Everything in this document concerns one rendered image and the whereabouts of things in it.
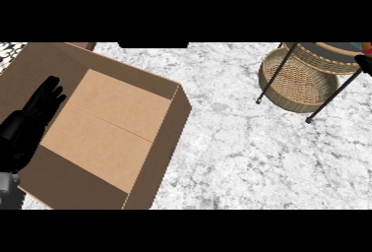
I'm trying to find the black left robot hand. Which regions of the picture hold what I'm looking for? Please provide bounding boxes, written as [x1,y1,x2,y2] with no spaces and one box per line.
[0,75,67,175]

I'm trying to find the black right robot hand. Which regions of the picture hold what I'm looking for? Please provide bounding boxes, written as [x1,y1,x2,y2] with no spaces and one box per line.
[352,53,372,78]

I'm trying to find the brown wooden cabinet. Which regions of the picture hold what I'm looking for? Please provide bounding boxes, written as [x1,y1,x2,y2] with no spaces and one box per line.
[66,41,97,51]

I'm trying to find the wicker tiered basket black frame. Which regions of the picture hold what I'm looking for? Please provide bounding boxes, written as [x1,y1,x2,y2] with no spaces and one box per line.
[253,41,372,125]

